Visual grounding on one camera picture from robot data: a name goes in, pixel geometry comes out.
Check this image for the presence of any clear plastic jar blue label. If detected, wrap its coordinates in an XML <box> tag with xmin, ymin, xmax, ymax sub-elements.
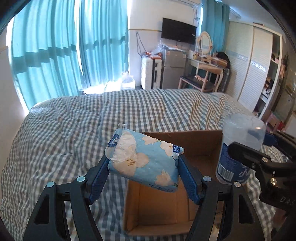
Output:
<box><xmin>216</xmin><ymin>113</ymin><xmax>266</xmax><ymax>184</ymax></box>

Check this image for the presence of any blue floral tissue pack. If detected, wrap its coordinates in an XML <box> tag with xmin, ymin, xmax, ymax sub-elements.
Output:
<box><xmin>104</xmin><ymin>123</ymin><xmax>184</xmax><ymax>193</ymax></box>

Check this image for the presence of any open shelf unit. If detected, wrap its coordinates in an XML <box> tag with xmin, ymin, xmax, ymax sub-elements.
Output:
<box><xmin>254</xmin><ymin>33</ymin><xmax>283</xmax><ymax>121</ymax></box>

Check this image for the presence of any brown cardboard box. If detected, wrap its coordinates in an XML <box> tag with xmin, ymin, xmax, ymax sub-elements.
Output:
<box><xmin>122</xmin><ymin>130</ymin><xmax>222</xmax><ymax>237</ymax></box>

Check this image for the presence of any wooden stool dark cushion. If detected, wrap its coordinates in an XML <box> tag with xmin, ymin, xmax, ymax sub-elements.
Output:
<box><xmin>178</xmin><ymin>76</ymin><xmax>215</xmax><ymax>93</ymax></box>

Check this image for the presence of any checkered bed quilt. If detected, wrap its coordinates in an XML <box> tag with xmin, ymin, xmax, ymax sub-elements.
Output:
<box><xmin>0</xmin><ymin>88</ymin><xmax>287</xmax><ymax>241</ymax></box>

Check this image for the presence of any white vanity desk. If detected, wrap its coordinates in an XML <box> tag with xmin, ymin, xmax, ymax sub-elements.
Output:
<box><xmin>187</xmin><ymin>58</ymin><xmax>224</xmax><ymax>92</ymax></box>

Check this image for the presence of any white sliding wardrobe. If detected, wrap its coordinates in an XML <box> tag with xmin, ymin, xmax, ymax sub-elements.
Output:
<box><xmin>226</xmin><ymin>21</ymin><xmax>273</xmax><ymax>112</ymax></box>

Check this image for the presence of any silver small fridge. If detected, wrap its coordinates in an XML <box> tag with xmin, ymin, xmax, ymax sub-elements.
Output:
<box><xmin>161</xmin><ymin>47</ymin><xmax>187</xmax><ymax>89</ymax></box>

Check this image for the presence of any white oval vanity mirror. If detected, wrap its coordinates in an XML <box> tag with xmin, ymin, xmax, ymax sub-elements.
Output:
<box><xmin>197</xmin><ymin>31</ymin><xmax>213</xmax><ymax>55</ymax></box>

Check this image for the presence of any clear plastic bag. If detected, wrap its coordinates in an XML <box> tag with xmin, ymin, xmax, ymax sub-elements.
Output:
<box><xmin>121</xmin><ymin>72</ymin><xmax>136</xmax><ymax>90</ymax></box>

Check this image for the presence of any white suitcase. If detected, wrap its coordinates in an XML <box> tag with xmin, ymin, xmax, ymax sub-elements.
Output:
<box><xmin>141</xmin><ymin>55</ymin><xmax>162</xmax><ymax>90</ymax></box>

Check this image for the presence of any teal right curtain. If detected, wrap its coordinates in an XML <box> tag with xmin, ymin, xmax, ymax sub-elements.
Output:
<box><xmin>201</xmin><ymin>0</ymin><xmax>230</xmax><ymax>54</ymax></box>

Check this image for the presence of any teal window curtain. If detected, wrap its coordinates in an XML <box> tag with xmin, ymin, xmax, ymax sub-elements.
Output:
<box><xmin>10</xmin><ymin>1</ymin><xmax>128</xmax><ymax>108</ymax></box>

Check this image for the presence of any black wall television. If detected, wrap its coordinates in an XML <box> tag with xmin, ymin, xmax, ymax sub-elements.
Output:
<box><xmin>161</xmin><ymin>18</ymin><xmax>197</xmax><ymax>45</ymax></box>

